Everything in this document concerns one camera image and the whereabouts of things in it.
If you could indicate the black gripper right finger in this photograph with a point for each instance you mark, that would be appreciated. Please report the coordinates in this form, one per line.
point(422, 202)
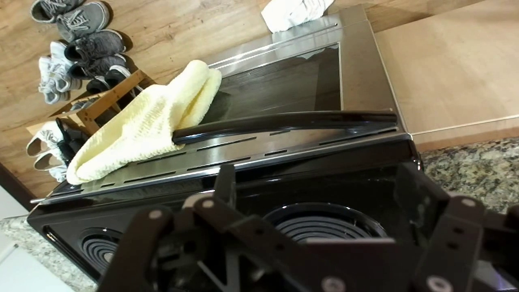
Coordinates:
point(459, 249)

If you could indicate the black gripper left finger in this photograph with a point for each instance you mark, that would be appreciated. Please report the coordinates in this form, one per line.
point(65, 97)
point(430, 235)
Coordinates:
point(178, 249)

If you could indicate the white ribbed towel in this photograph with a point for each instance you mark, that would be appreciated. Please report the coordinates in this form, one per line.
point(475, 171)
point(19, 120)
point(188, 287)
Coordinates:
point(139, 124)

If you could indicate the black electric stove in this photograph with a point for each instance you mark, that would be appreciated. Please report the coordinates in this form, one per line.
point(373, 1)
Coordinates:
point(324, 184)

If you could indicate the stainless oven door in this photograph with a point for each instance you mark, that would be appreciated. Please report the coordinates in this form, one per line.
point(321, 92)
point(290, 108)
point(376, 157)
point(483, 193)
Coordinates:
point(280, 87)

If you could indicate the black coil burner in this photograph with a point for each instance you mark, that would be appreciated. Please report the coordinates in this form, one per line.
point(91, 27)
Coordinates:
point(99, 249)
point(324, 225)

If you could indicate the white slipper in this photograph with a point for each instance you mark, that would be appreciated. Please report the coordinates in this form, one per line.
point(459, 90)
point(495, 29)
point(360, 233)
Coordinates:
point(50, 163)
point(45, 142)

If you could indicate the wooden shoe rack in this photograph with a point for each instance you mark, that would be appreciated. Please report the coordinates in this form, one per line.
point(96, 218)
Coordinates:
point(102, 103)

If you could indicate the wooden base cabinets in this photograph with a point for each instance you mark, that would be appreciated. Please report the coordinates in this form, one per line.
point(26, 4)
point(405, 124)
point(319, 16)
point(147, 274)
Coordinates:
point(459, 71)

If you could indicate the black shoe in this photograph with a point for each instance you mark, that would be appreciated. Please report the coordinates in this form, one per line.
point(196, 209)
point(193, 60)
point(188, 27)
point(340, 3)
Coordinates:
point(107, 81)

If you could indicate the dark grey shoe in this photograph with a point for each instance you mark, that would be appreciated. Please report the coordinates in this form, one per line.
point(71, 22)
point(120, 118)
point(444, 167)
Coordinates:
point(97, 45)
point(102, 64)

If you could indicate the white sneaker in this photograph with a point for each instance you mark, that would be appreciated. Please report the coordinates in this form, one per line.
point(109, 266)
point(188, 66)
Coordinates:
point(52, 79)

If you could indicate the grey sneaker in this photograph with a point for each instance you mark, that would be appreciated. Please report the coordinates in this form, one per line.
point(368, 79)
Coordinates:
point(83, 21)
point(49, 9)

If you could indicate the white crumpled paper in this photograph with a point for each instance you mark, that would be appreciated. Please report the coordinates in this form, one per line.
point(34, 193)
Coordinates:
point(293, 14)

